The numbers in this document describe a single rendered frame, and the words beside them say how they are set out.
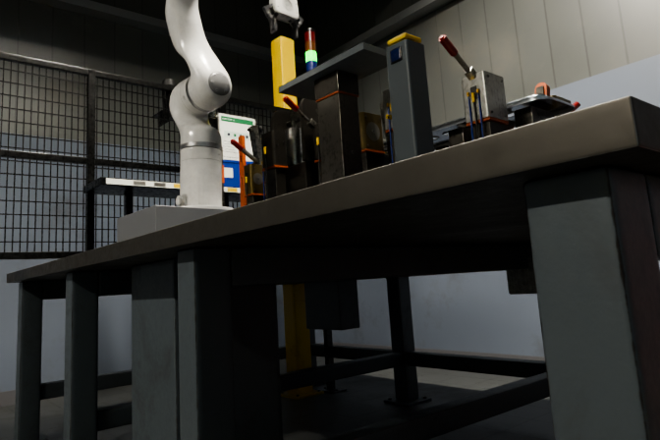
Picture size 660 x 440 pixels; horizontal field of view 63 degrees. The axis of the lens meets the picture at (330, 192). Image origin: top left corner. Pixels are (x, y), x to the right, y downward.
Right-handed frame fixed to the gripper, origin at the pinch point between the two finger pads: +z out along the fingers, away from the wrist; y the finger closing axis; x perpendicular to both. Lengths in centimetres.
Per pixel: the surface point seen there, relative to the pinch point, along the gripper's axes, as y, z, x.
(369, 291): 195, 96, 163
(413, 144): -12, 57, -63
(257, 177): 8, 45, 32
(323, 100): -12, 37, -32
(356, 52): -15, 30, -50
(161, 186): -16, 44, 68
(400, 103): -12, 46, -60
